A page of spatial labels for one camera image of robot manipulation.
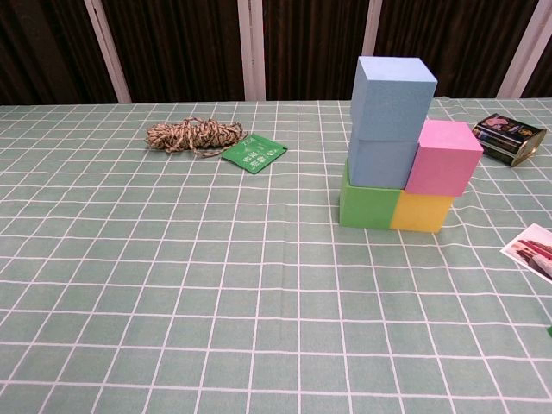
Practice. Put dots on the light blue foam cube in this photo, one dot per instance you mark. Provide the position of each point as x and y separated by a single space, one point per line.
388 103
379 164

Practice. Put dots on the yellow foam cube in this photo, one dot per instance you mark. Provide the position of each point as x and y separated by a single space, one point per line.
420 213

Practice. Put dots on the pink foam cube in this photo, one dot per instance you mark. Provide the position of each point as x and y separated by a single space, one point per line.
444 159

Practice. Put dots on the green foil sachet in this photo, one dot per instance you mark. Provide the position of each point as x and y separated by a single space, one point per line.
254 153

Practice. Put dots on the green foam cube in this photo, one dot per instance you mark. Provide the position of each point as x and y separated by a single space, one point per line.
366 207

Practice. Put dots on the brown and white twine bundle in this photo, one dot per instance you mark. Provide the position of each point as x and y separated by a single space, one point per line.
194 134

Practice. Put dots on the green checked tablecloth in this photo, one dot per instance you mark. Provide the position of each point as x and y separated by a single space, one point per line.
172 259

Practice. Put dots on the dark brown curtain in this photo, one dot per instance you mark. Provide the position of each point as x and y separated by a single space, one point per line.
181 43

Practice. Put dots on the white-bordered photo card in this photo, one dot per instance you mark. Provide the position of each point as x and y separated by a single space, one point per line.
532 250

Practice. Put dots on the white frame pole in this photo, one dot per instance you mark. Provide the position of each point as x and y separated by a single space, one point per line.
108 52
252 52
522 64
370 26

